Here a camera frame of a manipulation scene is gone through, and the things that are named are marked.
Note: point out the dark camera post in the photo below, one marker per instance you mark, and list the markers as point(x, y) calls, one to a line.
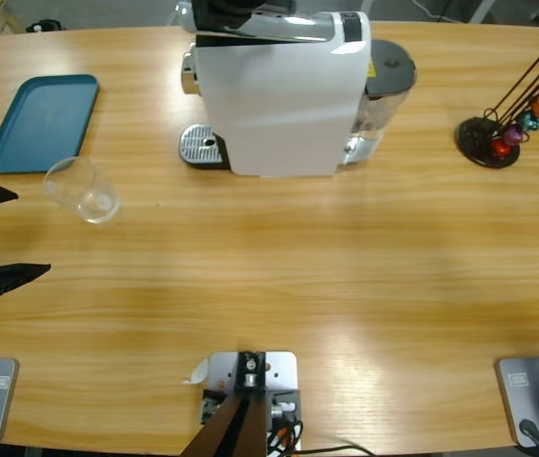
point(236, 428)

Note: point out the curled white tape piece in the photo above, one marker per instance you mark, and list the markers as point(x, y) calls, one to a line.
point(199, 373)

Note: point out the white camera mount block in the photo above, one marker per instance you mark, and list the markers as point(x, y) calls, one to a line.
point(281, 369)

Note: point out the purple coffee capsule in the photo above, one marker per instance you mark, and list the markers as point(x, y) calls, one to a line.
point(512, 137)

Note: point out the white capsule coffee machine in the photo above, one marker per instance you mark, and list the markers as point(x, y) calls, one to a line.
point(274, 95)

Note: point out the black capsule holder with rods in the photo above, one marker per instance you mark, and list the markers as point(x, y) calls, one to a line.
point(476, 138)

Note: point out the teal plastic tray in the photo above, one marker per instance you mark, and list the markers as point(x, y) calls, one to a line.
point(41, 124)

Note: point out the white metal table leg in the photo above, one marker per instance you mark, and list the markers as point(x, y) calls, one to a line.
point(481, 9)
point(367, 5)

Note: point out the red coffee capsule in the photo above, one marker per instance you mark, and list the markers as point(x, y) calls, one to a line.
point(501, 149)

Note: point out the small black floor object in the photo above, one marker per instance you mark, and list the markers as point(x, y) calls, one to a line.
point(48, 26)

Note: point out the clear plastic cup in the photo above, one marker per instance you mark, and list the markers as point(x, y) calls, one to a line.
point(93, 204)

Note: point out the teal coffee capsule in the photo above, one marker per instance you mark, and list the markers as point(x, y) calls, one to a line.
point(529, 120)

